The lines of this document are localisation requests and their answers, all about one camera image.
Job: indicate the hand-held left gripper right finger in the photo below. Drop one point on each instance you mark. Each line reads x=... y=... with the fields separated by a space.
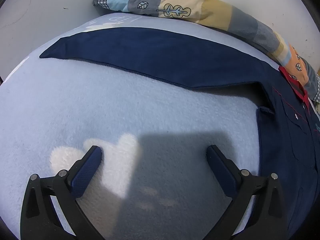
x=221 y=170

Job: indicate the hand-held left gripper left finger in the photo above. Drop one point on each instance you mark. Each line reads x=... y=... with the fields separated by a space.
x=86 y=170

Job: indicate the navy work jacket red collar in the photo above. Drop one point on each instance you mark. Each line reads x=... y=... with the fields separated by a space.
x=162 y=55

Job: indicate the light blue cloud bed blanket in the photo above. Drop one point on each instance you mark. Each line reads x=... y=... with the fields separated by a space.
x=75 y=105

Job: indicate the patchwork rolled quilt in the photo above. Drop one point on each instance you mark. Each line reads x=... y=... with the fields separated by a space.
x=220 y=12

